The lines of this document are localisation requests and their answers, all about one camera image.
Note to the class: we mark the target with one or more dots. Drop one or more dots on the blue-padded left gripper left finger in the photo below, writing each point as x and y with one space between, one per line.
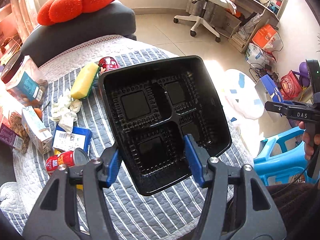
112 160

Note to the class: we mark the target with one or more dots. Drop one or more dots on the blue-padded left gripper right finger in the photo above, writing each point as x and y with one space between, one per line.
197 158

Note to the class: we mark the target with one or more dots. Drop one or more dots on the black plastic food tray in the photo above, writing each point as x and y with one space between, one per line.
151 106

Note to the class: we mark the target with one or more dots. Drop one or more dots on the white tissue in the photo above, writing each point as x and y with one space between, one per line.
65 110

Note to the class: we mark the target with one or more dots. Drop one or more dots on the white trash bucket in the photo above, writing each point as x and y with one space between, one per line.
240 92

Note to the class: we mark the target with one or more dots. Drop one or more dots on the right hand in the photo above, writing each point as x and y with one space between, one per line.
308 148

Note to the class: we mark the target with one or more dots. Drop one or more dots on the red gift bag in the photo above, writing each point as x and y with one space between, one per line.
290 86

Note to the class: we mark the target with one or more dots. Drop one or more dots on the red can near gripper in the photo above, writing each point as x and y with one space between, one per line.
76 157

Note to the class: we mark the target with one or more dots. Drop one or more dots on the blue white box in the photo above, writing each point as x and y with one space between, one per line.
79 138

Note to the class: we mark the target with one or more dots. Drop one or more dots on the purple balloon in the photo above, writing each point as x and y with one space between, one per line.
303 75

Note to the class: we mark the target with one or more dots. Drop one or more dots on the blue white carton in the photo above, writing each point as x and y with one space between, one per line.
267 90

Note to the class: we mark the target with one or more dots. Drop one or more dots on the blue plastic stool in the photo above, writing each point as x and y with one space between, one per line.
277 164

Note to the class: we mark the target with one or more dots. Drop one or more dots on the grey striped quilted cover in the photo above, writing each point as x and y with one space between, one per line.
166 215

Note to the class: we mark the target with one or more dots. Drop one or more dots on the small drink carton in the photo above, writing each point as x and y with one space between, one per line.
37 131

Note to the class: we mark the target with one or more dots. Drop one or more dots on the yellow green sponge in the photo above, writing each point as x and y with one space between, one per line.
84 80

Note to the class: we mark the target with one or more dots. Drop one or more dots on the white plastic bag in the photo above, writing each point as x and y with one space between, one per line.
255 55

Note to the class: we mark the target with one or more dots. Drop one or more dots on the orange shopping bag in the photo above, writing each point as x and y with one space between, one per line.
267 38

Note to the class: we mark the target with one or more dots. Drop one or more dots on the red drink can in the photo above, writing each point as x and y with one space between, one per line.
107 64

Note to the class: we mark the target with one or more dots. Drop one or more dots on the clear jar purple label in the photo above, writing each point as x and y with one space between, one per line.
13 133

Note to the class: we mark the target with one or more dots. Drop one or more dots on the clear jar teal label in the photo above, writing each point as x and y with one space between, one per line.
24 81

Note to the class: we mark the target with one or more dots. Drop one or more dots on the wooden desk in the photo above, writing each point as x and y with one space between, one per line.
270 12

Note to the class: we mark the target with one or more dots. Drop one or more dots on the dark grey sofa cushion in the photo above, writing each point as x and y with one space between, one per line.
46 42

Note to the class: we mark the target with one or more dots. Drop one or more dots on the red pumpkin-shaped cushion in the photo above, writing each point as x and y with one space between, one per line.
59 11

